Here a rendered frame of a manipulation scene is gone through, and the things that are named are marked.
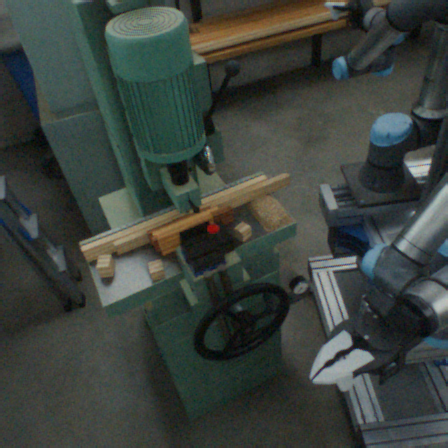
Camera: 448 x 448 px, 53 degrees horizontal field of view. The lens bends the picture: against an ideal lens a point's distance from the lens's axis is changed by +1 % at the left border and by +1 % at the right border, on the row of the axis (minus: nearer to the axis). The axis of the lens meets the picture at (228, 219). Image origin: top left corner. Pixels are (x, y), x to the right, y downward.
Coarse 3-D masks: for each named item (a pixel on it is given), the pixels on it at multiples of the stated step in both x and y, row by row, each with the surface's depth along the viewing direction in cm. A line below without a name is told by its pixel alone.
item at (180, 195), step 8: (160, 176) 131; (168, 176) 126; (168, 184) 124; (192, 184) 123; (168, 192) 129; (176, 192) 121; (184, 192) 121; (192, 192) 122; (176, 200) 122; (184, 200) 123; (192, 200) 124; (200, 200) 125; (184, 208) 124
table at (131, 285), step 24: (240, 216) 136; (264, 240) 131; (96, 264) 128; (120, 264) 127; (144, 264) 126; (168, 264) 125; (120, 288) 121; (144, 288) 120; (168, 288) 124; (120, 312) 122
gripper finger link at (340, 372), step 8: (352, 352) 65; (360, 352) 65; (344, 360) 64; (352, 360) 64; (360, 360) 64; (368, 360) 64; (328, 368) 64; (336, 368) 63; (344, 368) 63; (352, 368) 63; (320, 376) 63; (328, 376) 63; (336, 376) 63; (344, 376) 63; (352, 376) 63; (344, 384) 65; (352, 384) 66
